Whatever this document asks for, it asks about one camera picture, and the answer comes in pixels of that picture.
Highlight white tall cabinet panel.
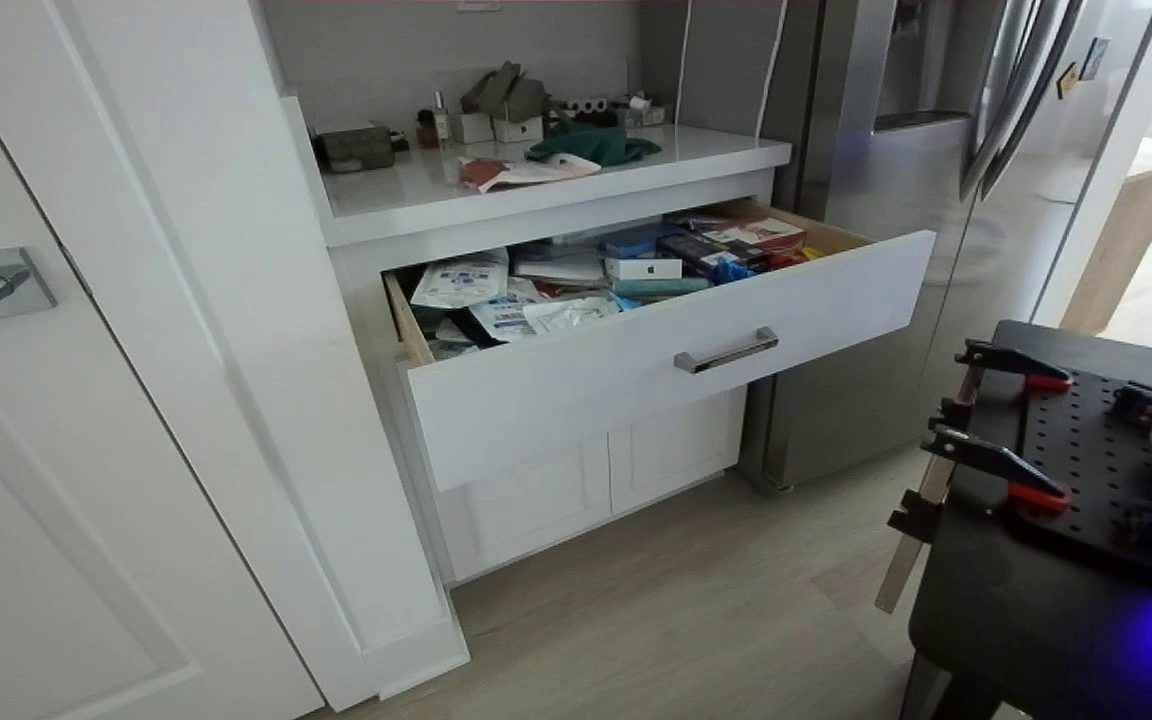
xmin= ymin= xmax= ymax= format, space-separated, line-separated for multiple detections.
xmin=49 ymin=0 xmax=475 ymax=714

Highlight black box with labels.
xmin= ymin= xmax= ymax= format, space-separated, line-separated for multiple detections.
xmin=659 ymin=229 xmax=727 ymax=267

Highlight white flat box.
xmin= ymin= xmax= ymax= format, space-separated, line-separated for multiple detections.
xmin=602 ymin=252 xmax=689 ymax=289

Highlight green towel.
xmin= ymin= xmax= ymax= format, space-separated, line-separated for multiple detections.
xmin=525 ymin=126 xmax=665 ymax=172

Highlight white base cabinet with countertop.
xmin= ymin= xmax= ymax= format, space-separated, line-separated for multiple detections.
xmin=280 ymin=93 xmax=800 ymax=594

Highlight red and white packets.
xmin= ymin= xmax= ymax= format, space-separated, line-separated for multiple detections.
xmin=705 ymin=211 xmax=809 ymax=252

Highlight wooden table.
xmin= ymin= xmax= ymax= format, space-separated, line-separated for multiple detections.
xmin=1062 ymin=131 xmax=1152 ymax=340

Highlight silver drawer handle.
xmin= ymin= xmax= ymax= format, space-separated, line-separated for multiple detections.
xmin=668 ymin=326 xmax=785 ymax=380

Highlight dark grey box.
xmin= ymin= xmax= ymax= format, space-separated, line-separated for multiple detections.
xmin=308 ymin=126 xmax=400 ymax=182

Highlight white door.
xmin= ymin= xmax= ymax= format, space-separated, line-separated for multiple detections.
xmin=0 ymin=35 xmax=326 ymax=720

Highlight small blue item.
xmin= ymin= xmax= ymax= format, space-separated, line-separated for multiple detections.
xmin=701 ymin=247 xmax=756 ymax=285

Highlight white plastic packet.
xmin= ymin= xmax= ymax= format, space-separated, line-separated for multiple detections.
xmin=402 ymin=247 xmax=516 ymax=318

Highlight black cylindrical items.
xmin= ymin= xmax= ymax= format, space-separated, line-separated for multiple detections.
xmin=545 ymin=96 xmax=637 ymax=141

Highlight small brown bottle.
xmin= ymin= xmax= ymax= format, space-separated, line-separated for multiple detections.
xmin=412 ymin=87 xmax=457 ymax=151

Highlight white and teal package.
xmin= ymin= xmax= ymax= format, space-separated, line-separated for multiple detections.
xmin=606 ymin=273 xmax=714 ymax=306

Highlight white open drawer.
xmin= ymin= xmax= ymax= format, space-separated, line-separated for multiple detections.
xmin=378 ymin=196 xmax=941 ymax=495

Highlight stainless steel refrigerator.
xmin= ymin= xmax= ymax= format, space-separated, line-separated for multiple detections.
xmin=637 ymin=0 xmax=1152 ymax=501

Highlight wooden plank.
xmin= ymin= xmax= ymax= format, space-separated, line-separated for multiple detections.
xmin=870 ymin=365 xmax=990 ymax=620

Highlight red and white booklet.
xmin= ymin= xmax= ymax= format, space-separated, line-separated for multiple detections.
xmin=453 ymin=150 xmax=602 ymax=200

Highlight black clamp with red tip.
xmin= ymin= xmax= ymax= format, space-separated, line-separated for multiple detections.
xmin=950 ymin=337 xmax=1074 ymax=400
xmin=921 ymin=417 xmax=1074 ymax=520

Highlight blue cloth item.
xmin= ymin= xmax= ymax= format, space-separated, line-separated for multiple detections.
xmin=599 ymin=225 xmax=668 ymax=265

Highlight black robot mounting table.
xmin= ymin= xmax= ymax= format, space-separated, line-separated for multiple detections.
xmin=884 ymin=318 xmax=1152 ymax=720

